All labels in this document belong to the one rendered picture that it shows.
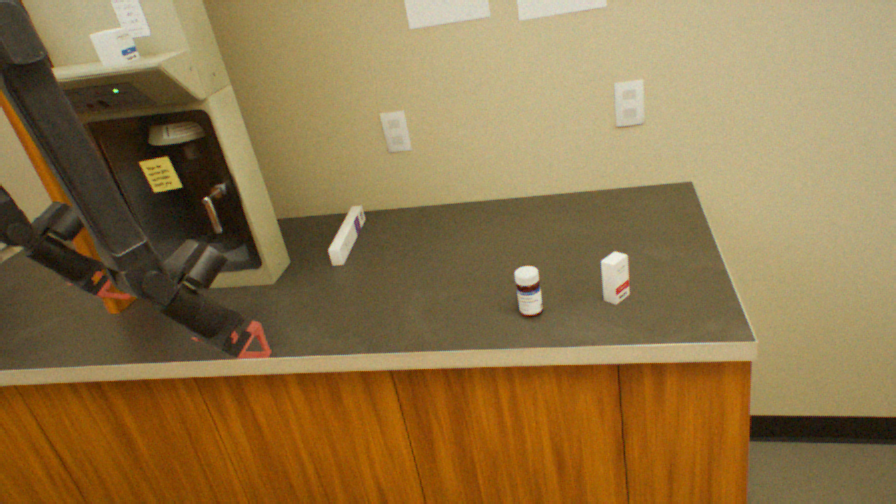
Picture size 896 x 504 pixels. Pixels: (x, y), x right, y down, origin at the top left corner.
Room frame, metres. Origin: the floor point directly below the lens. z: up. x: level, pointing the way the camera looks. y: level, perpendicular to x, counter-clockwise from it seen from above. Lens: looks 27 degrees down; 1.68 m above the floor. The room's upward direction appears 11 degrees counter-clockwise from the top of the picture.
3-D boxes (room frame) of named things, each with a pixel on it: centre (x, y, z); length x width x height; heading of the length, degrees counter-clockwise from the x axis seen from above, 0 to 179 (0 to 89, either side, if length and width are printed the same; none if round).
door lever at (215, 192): (1.41, 0.50, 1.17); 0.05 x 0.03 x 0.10; 165
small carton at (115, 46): (1.41, 0.57, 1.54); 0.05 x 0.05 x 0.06; 76
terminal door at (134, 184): (1.47, 0.60, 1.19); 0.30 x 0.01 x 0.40; 75
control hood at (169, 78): (1.42, 0.61, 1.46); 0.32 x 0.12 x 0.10; 75
